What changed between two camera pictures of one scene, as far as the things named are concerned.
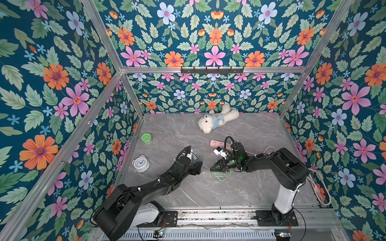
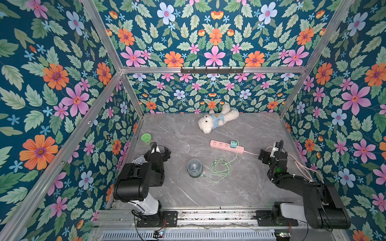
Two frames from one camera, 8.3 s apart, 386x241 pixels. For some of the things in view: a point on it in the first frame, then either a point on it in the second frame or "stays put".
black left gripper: (198, 168) -> (165, 155)
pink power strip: (216, 144) stays put
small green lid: (147, 138) stays put
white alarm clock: (140, 163) stays put
